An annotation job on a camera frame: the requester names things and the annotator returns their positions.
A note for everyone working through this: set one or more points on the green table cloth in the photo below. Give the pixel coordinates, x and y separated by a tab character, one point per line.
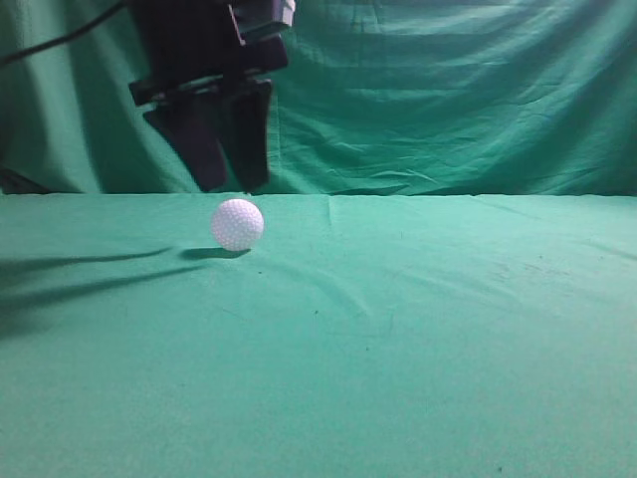
363	336

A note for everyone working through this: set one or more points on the green backdrop curtain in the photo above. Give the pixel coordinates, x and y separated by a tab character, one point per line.
379	97

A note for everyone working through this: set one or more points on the white dimpled golf ball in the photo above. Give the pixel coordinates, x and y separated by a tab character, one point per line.
237	224

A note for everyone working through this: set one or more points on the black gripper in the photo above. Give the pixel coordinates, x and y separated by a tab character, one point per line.
187	41

